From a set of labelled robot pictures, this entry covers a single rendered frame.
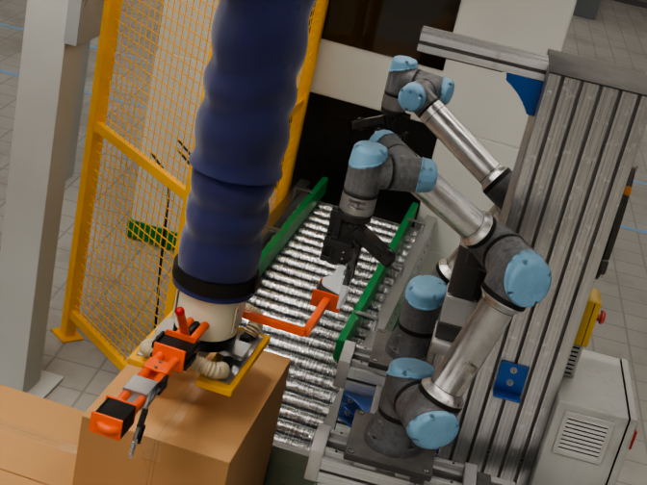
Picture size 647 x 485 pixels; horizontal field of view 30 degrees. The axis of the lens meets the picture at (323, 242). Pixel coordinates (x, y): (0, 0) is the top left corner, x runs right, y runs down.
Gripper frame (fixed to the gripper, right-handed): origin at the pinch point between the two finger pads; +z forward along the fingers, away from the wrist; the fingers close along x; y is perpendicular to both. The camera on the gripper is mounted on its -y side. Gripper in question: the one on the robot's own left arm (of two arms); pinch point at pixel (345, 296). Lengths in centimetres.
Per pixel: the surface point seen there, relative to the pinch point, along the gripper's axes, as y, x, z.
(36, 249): 123, -152, 86
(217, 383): 28, -25, 45
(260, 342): 22, -51, 44
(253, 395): 20, -45, 58
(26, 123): 132, -153, 38
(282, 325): 16, -42, 33
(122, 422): 39, 23, 32
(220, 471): 21, -11, 61
